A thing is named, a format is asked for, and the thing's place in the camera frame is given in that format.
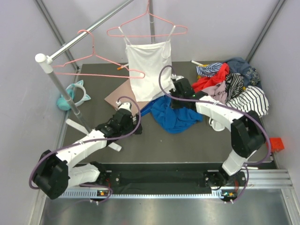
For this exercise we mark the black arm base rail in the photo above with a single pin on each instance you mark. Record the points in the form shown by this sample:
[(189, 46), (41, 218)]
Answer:
[(167, 178)]

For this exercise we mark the orange red box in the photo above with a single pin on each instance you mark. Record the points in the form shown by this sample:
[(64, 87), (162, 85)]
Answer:
[(276, 144)]

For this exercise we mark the blue white striped cloth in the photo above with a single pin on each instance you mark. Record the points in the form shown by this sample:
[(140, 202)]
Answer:
[(208, 70)]

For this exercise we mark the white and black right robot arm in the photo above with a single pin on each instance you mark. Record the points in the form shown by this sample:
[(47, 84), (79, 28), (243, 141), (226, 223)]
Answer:
[(246, 129)]

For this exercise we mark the brown cardboard sheet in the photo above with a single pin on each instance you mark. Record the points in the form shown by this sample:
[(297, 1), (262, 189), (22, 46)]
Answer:
[(123, 90)]

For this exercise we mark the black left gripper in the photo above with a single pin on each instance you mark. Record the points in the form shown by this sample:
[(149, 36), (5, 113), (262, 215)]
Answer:
[(131, 122)]

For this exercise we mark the pink hanger with white top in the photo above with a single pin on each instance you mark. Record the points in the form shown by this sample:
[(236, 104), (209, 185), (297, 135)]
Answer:
[(143, 26)]

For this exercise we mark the white cloth near arm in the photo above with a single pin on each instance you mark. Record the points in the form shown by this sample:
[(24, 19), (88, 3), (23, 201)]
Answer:
[(216, 125)]

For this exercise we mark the blue tank top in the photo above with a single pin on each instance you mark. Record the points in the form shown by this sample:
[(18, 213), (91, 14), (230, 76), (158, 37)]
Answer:
[(173, 121)]

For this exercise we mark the grey blue denim garment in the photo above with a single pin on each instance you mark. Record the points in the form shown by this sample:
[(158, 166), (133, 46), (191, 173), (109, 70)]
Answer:
[(248, 72)]

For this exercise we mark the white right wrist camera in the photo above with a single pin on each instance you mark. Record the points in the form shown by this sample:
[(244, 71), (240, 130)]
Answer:
[(175, 77)]

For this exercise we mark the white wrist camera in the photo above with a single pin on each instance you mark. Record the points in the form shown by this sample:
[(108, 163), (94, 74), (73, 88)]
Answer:
[(126, 105), (175, 77)]

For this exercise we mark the teal cat ear headphones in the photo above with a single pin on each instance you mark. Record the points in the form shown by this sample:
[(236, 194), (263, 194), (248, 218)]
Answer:
[(62, 103)]

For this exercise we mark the white camisole top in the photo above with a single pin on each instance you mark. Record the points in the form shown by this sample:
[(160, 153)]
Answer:
[(145, 63)]

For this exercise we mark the black white striped shirt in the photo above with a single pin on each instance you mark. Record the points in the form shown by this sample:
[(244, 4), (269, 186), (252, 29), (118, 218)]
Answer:
[(246, 99)]

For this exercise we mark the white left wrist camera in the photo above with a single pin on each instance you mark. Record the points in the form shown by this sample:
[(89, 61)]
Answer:
[(126, 105)]

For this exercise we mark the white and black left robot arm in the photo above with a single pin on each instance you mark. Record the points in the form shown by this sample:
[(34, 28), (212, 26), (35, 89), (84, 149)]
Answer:
[(58, 170)]

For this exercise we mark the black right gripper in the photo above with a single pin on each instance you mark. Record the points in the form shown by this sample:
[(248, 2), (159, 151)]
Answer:
[(174, 105)]

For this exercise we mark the red garment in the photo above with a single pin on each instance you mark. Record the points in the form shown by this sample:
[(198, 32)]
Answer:
[(204, 82)]

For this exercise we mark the pale pink garment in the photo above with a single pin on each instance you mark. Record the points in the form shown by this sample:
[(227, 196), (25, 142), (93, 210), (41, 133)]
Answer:
[(217, 92)]

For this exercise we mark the white marker near clothes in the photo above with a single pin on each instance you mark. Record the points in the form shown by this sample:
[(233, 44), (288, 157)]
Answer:
[(197, 63)]

